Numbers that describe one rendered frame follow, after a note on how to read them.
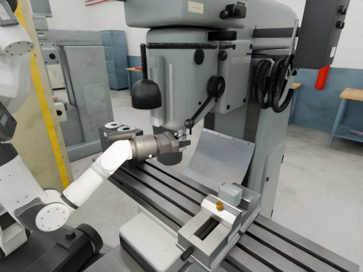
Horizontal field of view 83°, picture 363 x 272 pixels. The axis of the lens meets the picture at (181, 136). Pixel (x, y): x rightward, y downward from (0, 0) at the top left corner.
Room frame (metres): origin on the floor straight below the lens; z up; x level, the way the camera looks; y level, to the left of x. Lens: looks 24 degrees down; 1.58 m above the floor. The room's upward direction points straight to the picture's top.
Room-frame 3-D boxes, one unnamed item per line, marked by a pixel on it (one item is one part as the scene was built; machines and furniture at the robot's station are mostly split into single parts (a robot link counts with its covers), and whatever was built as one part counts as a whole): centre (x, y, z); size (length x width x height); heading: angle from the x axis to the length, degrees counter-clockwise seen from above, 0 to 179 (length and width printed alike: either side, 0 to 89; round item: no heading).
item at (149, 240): (0.72, 0.00, 0.85); 0.50 x 0.35 x 0.12; 138
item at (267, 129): (1.18, -0.41, 0.78); 0.50 x 0.46 x 1.56; 138
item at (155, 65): (0.64, 0.08, 1.45); 0.04 x 0.04 x 0.21; 48
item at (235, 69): (0.87, -0.13, 1.47); 0.24 x 0.19 x 0.26; 48
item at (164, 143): (0.69, 0.09, 1.24); 0.13 x 0.12 x 0.10; 24
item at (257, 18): (1.10, -0.33, 1.66); 0.80 x 0.23 x 0.20; 138
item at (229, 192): (0.57, -0.17, 1.10); 0.06 x 0.05 x 0.06; 47
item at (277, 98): (0.79, -0.32, 1.45); 0.18 x 0.16 x 0.21; 138
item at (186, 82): (0.73, 0.00, 1.47); 0.21 x 0.19 x 0.32; 48
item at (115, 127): (1.01, 0.32, 1.09); 0.22 x 0.12 x 0.20; 55
